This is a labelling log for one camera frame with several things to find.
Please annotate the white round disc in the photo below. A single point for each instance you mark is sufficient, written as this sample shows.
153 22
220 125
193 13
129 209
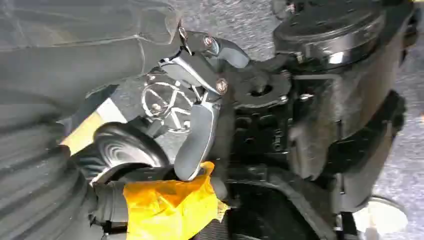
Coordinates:
381 217

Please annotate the ribbed grey left arm sleeve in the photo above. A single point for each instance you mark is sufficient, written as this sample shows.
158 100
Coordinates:
33 185

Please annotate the yellow and white strip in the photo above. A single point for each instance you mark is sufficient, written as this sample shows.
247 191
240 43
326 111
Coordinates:
86 130

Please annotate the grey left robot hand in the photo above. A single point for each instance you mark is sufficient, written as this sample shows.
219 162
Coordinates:
82 59

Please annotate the black robot leg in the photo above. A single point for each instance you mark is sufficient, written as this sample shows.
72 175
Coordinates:
331 99

